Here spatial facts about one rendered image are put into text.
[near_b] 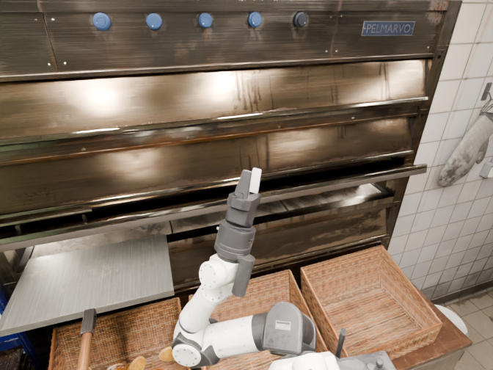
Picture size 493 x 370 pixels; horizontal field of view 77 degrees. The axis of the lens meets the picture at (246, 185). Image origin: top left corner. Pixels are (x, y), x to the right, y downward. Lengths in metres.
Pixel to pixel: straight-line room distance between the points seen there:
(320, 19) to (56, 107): 0.95
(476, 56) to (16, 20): 1.78
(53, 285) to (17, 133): 0.56
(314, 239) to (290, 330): 0.95
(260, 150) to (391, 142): 0.67
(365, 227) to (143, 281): 1.21
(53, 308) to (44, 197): 0.38
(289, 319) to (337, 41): 1.01
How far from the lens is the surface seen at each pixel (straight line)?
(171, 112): 1.14
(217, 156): 1.25
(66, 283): 1.39
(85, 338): 1.15
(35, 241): 1.24
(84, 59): 1.14
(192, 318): 0.88
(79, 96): 1.16
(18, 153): 1.25
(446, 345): 2.05
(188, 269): 1.54
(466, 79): 1.86
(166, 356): 1.73
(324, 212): 1.63
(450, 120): 1.88
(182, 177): 1.24
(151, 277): 1.29
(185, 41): 1.14
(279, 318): 0.84
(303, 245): 1.69
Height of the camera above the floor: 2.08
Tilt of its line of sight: 30 degrees down
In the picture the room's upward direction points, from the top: straight up
